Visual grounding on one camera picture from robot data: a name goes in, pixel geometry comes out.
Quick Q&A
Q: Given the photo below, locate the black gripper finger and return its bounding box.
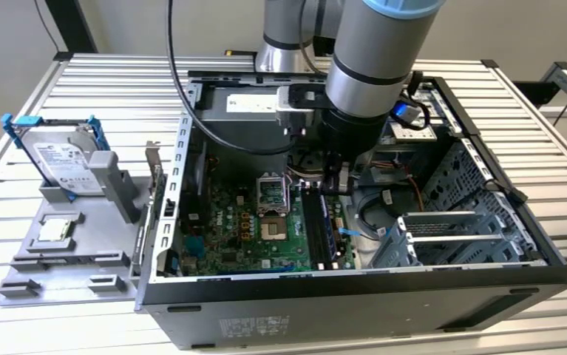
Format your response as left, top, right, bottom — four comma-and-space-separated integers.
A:
320, 151, 340, 196
339, 160, 355, 196

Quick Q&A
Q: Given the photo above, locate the round black speaker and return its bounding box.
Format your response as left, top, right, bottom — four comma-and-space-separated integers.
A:
300, 151, 327, 175

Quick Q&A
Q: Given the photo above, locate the metal socket cover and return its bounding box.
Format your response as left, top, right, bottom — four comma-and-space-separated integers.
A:
255, 177, 292, 217

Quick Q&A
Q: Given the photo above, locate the grey metal drive cage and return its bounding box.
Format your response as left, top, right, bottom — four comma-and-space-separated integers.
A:
356, 84, 461, 186

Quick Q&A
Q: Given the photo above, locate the CPU socket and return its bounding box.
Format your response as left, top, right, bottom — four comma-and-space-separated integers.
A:
259, 216, 293, 242

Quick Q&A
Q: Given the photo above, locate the green motherboard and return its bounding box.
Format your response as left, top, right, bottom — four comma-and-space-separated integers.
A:
179, 180, 359, 277

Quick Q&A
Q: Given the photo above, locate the white power supply label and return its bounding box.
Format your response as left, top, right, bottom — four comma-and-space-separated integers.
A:
225, 95, 280, 113

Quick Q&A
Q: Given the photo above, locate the grey metal disk bay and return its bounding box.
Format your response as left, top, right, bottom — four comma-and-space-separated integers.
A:
365, 209, 550, 270

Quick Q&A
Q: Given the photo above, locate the grey power supply unit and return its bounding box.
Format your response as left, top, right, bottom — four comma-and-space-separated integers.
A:
196, 87, 293, 182

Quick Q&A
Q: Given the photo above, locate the black case fan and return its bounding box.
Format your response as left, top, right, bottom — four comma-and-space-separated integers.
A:
181, 138, 213, 234

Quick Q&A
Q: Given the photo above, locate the blue expansion slot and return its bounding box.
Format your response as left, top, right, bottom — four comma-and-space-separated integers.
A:
213, 264, 297, 277

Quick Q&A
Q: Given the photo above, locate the black open PC case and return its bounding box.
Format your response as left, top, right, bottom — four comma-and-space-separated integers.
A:
134, 70, 567, 351

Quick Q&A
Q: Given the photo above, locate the white case label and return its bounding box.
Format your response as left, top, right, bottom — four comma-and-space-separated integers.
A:
217, 314, 292, 338

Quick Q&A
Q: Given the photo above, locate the grey parts rack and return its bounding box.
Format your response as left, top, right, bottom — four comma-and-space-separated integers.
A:
0, 151, 165, 310

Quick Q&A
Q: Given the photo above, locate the hard disk in blue carrier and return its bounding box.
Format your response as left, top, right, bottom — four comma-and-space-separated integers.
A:
0, 114, 112, 204

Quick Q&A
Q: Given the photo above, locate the silver CPU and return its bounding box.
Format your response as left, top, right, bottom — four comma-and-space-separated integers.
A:
36, 220, 74, 243

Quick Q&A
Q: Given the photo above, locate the yellow white wire bundle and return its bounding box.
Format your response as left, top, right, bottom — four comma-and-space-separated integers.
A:
285, 164, 323, 182

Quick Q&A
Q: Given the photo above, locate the thin wire locking lever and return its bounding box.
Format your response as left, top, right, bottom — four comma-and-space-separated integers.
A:
284, 173, 295, 219

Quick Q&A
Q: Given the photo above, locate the black looped wire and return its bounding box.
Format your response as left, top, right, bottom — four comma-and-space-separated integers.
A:
353, 190, 397, 241

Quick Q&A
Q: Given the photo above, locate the wrist camera with blue plug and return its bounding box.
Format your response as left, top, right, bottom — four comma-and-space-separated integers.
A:
388, 98, 425, 129

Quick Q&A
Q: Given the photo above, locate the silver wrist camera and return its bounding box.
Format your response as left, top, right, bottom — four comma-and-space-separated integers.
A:
275, 84, 331, 129

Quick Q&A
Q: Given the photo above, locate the orange wire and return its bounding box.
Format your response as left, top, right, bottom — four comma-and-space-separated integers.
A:
371, 159, 425, 214

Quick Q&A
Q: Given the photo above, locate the graphics card with silver bracket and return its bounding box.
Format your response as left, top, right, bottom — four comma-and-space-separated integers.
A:
132, 140, 168, 277

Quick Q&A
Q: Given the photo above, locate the black table bracket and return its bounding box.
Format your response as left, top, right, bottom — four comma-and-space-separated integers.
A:
512, 79, 560, 108

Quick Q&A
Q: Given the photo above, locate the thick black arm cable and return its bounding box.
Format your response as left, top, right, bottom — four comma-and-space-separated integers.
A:
165, 0, 296, 155

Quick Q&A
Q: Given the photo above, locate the black slanted post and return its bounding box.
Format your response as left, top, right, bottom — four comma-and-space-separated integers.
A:
44, 0, 100, 55

